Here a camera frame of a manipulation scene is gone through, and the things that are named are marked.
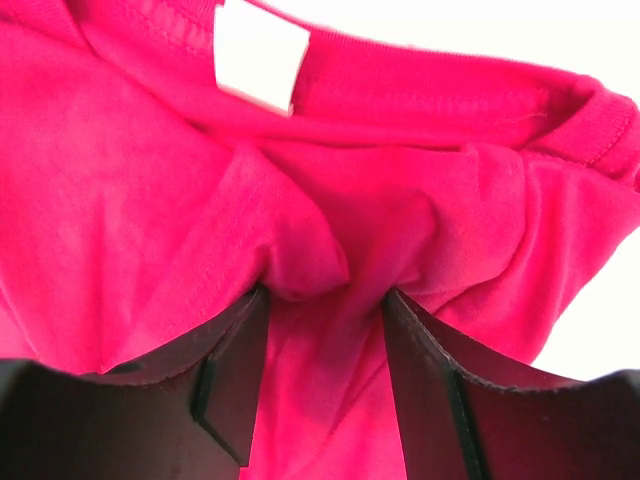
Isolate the magenta t shirt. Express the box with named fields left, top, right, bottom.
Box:
left=1, top=1, right=639, bottom=479

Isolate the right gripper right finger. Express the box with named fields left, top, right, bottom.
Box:
left=383, top=290, right=639, bottom=479

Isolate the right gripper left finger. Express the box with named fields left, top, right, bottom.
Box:
left=1, top=287, right=269, bottom=480

